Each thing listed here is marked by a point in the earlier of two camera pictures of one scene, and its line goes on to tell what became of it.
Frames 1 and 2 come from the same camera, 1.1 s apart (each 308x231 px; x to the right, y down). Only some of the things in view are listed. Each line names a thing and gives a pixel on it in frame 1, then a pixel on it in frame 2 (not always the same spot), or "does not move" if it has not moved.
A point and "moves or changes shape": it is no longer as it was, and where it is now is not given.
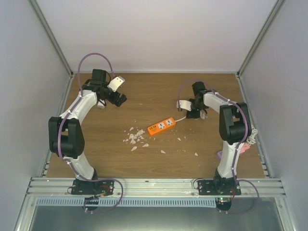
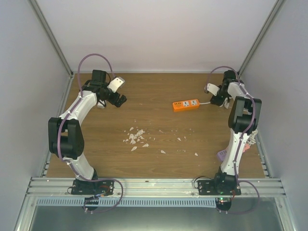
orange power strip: x=161 y=126 moves or changes shape
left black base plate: x=95 y=187 does not move
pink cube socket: x=246 y=146 does not move
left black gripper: x=121 y=100 does not move
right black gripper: x=191 y=115 to x=216 y=101
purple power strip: x=220 y=154 does not move
